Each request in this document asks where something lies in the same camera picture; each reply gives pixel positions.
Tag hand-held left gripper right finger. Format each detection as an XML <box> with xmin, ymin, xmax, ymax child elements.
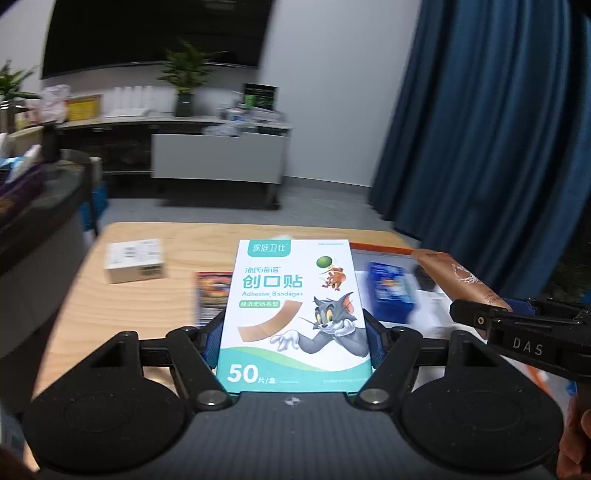
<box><xmin>353</xmin><ymin>310</ymin><xmax>518</xmax><ymax>411</ymax></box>

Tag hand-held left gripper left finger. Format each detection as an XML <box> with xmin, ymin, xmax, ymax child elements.
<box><xmin>74</xmin><ymin>318</ymin><xmax>234</xmax><ymax>411</ymax></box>

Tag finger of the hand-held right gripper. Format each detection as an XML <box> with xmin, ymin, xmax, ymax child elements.
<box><xmin>449</xmin><ymin>299</ymin><xmax>509</xmax><ymax>341</ymax></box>
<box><xmin>508</xmin><ymin>298</ymin><xmax>591</xmax><ymax>323</ymax></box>

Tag orange cardboard box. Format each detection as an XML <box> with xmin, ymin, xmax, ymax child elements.
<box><xmin>349</xmin><ymin>244</ymin><xmax>568</xmax><ymax>416</ymax></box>

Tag brown tube with white cap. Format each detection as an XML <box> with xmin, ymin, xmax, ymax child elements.
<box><xmin>411</xmin><ymin>249</ymin><xmax>513</xmax><ymax>315</ymax></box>

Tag dark playing card box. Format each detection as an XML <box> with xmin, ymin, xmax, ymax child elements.
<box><xmin>194</xmin><ymin>271</ymin><xmax>234</xmax><ymax>328</ymax></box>

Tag blue cartoon box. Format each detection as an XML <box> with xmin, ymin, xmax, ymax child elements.
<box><xmin>367</xmin><ymin>261</ymin><xmax>415</xmax><ymax>324</ymax></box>

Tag green white bandage box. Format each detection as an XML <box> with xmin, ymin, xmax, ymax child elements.
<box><xmin>217</xmin><ymin>239</ymin><xmax>374</xmax><ymax>394</ymax></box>

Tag small white labelled box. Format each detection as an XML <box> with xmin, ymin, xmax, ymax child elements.
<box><xmin>104</xmin><ymin>239</ymin><xmax>166</xmax><ymax>284</ymax></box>

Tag person's right hand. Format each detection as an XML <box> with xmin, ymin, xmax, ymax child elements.
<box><xmin>556</xmin><ymin>394</ymin><xmax>591</xmax><ymax>480</ymax></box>

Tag blue plastic bag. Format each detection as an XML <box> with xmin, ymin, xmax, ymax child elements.
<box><xmin>78</xmin><ymin>182</ymin><xmax>109</xmax><ymax>232</ymax></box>

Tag white panel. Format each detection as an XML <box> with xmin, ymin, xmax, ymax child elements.
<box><xmin>151</xmin><ymin>133</ymin><xmax>289</xmax><ymax>210</ymax></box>

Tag blue curtain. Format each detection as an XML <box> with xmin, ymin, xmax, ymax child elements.
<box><xmin>369</xmin><ymin>0</ymin><xmax>591</xmax><ymax>296</ymax></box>

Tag black glass coffee table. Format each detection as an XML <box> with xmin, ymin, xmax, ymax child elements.
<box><xmin>0</xmin><ymin>150</ymin><xmax>93</xmax><ymax>361</ymax></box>

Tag clear plastic bag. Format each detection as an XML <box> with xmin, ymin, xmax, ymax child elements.
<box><xmin>203</xmin><ymin>122</ymin><xmax>257</xmax><ymax>138</ymax></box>

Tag tv cabinet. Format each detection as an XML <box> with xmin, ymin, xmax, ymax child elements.
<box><xmin>55</xmin><ymin>113</ymin><xmax>294</xmax><ymax>185</ymax></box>

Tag clear plastic boxes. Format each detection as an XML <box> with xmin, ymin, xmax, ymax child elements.
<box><xmin>217</xmin><ymin>105</ymin><xmax>282</xmax><ymax>127</ymax></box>

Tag purple tin box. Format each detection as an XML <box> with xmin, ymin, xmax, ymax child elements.
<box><xmin>0</xmin><ymin>166</ymin><xmax>47</xmax><ymax>227</ymax></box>

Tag potted plant in dark vase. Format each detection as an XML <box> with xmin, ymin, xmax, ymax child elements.
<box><xmin>157</xmin><ymin>41</ymin><xmax>222</xmax><ymax>117</ymax></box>

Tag green black box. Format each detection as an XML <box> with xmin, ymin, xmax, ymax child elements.
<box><xmin>242</xmin><ymin>83</ymin><xmax>280</xmax><ymax>112</ymax></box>

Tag white router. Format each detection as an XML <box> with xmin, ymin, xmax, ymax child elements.
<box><xmin>104</xmin><ymin>85</ymin><xmax>155</xmax><ymax>116</ymax></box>

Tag yellow box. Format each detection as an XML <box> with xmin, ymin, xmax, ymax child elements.
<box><xmin>67</xmin><ymin>95</ymin><xmax>103</xmax><ymax>121</ymax></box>

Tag group of medicine boxes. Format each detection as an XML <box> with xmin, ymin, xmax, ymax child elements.
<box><xmin>0</xmin><ymin>134</ymin><xmax>42</xmax><ymax>181</ymax></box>

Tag white plastic bag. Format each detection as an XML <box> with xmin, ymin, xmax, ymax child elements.
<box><xmin>39</xmin><ymin>84</ymin><xmax>70</xmax><ymax>123</ymax></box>

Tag black television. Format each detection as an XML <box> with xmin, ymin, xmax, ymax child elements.
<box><xmin>41</xmin><ymin>0</ymin><xmax>278</xmax><ymax>80</ymax></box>

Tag potted plant in steel pot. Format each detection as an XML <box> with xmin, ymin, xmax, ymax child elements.
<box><xmin>0</xmin><ymin>62</ymin><xmax>38</xmax><ymax>100</ymax></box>

